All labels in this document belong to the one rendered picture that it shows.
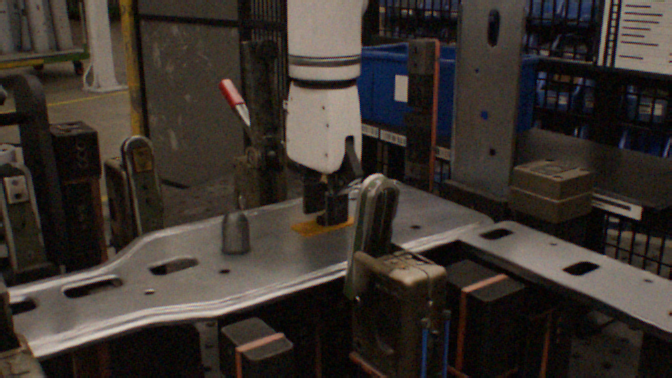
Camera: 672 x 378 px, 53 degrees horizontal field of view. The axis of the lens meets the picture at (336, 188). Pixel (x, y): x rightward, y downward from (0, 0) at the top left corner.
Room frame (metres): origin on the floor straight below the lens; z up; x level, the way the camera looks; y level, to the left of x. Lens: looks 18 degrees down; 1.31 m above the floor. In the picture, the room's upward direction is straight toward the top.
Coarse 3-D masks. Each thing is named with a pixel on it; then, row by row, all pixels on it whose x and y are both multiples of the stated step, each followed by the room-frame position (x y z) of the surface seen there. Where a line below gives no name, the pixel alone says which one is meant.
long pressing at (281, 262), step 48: (144, 240) 0.75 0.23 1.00; (192, 240) 0.75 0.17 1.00; (288, 240) 0.75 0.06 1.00; (336, 240) 0.75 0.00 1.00; (432, 240) 0.76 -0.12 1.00; (48, 288) 0.62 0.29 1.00; (144, 288) 0.62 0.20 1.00; (192, 288) 0.62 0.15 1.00; (240, 288) 0.62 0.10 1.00; (288, 288) 0.63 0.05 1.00; (48, 336) 0.53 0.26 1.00; (96, 336) 0.54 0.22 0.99
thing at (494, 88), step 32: (480, 0) 0.96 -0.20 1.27; (512, 0) 0.92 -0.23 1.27; (480, 32) 0.96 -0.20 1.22; (512, 32) 0.91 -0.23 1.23; (480, 64) 0.95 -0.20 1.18; (512, 64) 0.91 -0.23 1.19; (480, 96) 0.95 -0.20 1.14; (512, 96) 0.91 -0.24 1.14; (480, 128) 0.95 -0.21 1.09; (512, 128) 0.90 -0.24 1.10; (480, 160) 0.94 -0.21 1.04; (512, 160) 0.90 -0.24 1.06
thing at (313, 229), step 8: (320, 216) 0.80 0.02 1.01; (352, 216) 0.82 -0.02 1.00; (296, 224) 0.79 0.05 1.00; (304, 224) 0.79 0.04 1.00; (312, 224) 0.79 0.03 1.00; (320, 224) 0.79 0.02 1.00; (344, 224) 0.79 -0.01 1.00; (352, 224) 0.80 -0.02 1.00; (296, 232) 0.77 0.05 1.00; (304, 232) 0.77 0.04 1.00; (312, 232) 0.77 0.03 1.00; (320, 232) 0.77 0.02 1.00
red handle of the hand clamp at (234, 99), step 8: (224, 80) 1.00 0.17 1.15; (224, 88) 0.99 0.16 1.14; (232, 88) 0.99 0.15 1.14; (224, 96) 0.99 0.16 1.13; (232, 96) 0.98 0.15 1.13; (240, 96) 0.99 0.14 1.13; (232, 104) 0.97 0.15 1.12; (240, 104) 0.97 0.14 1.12; (240, 112) 0.96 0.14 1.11; (248, 112) 0.96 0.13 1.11; (240, 120) 0.96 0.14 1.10; (248, 120) 0.95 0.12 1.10; (248, 128) 0.94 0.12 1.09; (264, 144) 0.92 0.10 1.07; (272, 152) 0.91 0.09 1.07
